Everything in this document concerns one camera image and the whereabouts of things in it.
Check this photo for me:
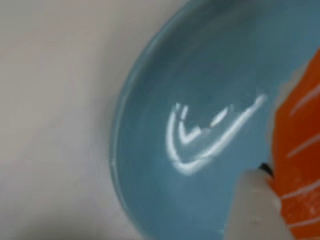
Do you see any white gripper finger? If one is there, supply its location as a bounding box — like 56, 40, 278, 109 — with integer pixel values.
223, 162, 282, 240

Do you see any blue round dish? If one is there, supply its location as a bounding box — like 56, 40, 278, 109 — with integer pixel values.
109, 0, 320, 240

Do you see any orange salmon sushi piece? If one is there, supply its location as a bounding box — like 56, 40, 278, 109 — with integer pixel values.
266, 47, 320, 240

